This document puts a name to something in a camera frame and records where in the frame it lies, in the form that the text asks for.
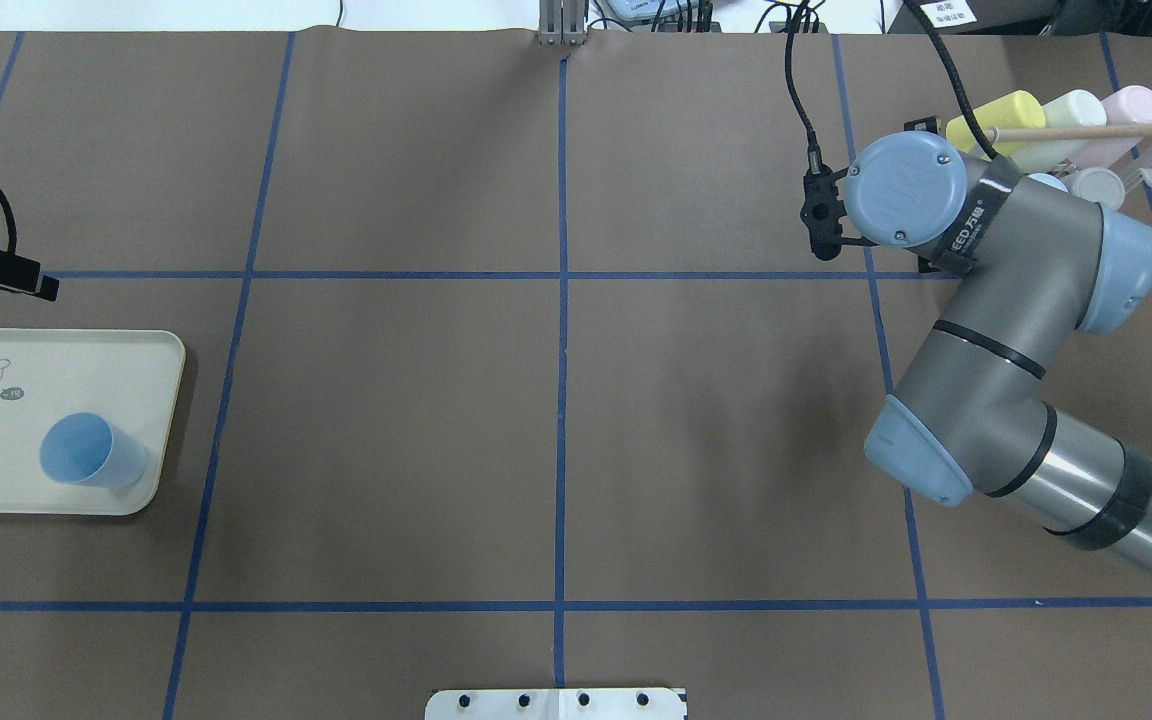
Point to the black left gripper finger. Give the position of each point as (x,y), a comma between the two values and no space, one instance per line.
(44,287)

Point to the blue plastic cup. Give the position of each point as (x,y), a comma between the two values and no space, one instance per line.
(1048,180)
(84,449)

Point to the yellow plastic cup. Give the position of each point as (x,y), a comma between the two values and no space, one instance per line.
(1017,110)

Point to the grey plastic cup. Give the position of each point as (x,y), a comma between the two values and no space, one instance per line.
(1098,184)

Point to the pink plastic cup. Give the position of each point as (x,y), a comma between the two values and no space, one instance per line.
(1130,106)

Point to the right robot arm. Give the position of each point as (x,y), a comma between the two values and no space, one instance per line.
(1035,264)

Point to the white plastic tray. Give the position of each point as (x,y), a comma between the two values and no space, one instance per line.
(130,378)

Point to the aluminium frame post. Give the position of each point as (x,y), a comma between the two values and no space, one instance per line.
(563,22)

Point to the white wire cup rack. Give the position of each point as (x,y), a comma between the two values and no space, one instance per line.
(1133,174)

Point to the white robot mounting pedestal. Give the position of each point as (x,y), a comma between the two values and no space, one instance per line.
(559,703)

